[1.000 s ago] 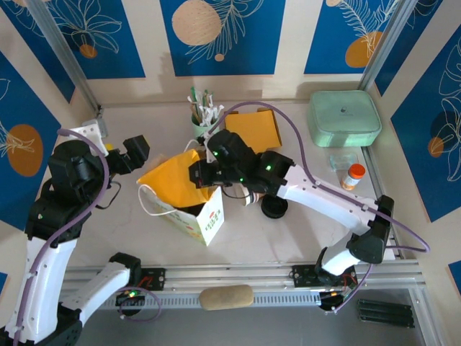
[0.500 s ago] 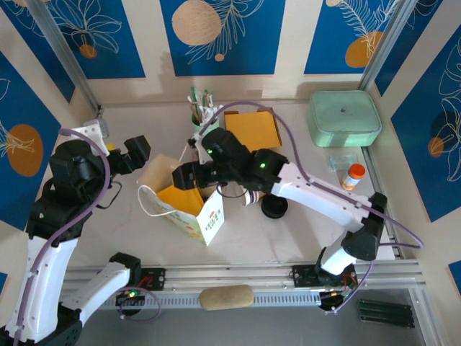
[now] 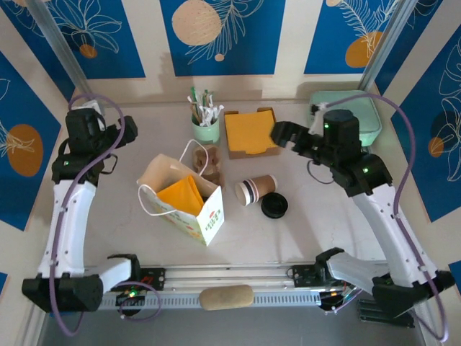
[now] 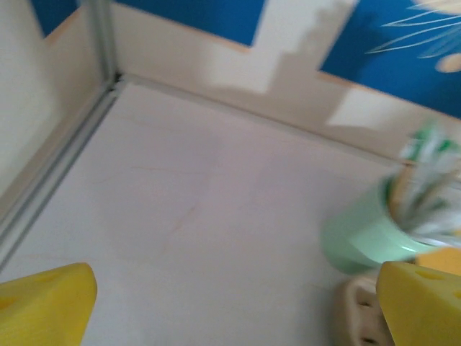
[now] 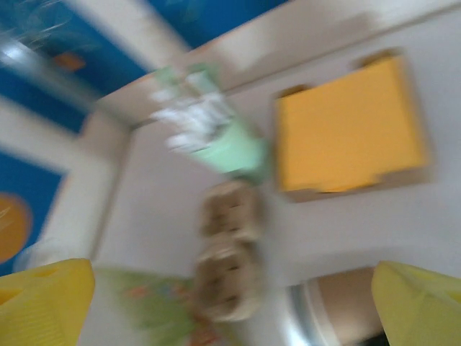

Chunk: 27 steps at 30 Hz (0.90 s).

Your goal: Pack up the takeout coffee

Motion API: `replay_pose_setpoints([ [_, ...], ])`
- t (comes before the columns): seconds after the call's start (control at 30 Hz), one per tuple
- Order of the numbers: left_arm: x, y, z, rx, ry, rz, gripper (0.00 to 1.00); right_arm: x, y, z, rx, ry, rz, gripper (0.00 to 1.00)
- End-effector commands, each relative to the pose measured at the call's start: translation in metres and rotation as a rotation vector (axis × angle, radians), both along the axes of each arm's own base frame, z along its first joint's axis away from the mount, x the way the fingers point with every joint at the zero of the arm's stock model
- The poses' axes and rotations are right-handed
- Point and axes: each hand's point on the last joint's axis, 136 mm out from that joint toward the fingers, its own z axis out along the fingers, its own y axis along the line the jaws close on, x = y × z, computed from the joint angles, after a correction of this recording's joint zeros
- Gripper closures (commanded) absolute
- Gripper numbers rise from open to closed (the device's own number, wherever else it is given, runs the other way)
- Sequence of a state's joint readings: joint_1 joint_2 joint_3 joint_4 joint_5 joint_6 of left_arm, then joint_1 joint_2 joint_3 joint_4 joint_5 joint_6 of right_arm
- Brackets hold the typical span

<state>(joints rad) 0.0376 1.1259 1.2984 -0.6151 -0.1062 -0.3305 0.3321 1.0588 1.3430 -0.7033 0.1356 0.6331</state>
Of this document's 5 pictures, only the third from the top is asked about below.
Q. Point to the brown paper coffee cup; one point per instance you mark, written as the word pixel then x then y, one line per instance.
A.
pixel 266 184

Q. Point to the brown pulp cup carrier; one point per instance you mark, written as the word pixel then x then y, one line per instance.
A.
pixel 212 169

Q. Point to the yellow paper napkin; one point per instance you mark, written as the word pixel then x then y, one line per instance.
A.
pixel 182 196

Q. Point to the white paper takeout bag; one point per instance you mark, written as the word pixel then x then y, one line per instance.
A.
pixel 210 220

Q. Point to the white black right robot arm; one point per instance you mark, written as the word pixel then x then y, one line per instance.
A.
pixel 381 223

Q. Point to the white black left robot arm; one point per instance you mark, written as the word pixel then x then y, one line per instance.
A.
pixel 68 223

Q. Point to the yellow napkin stack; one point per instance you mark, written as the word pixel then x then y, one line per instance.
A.
pixel 248 131

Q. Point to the orange napkins in tray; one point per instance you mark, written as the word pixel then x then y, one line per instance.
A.
pixel 252 155

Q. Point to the mint green zip case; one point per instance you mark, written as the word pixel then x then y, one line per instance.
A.
pixel 367 108

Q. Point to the black plastic cup lid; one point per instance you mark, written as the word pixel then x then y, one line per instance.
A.
pixel 274 202
pixel 274 215

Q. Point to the wooden stirrer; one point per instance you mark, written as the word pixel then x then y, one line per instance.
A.
pixel 196 115

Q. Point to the green white wrapped straw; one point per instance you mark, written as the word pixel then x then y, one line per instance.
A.
pixel 193 94
pixel 206 94

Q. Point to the mint green utensil cup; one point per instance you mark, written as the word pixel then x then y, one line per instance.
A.
pixel 206 132

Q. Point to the black controller board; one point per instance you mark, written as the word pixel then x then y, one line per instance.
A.
pixel 327 301
pixel 126 300

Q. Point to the beige foam pad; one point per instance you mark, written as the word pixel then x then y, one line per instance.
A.
pixel 227 297

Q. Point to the black ribbed bars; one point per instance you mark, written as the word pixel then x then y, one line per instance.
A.
pixel 367 317

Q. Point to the aluminium back frame rail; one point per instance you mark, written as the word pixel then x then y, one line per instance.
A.
pixel 252 102

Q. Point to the aluminium frame post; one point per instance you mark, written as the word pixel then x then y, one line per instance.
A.
pixel 57 39
pixel 385 39

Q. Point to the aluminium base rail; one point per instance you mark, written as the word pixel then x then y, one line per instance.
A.
pixel 234 277

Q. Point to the aluminium side rail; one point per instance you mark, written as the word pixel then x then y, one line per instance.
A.
pixel 417 320

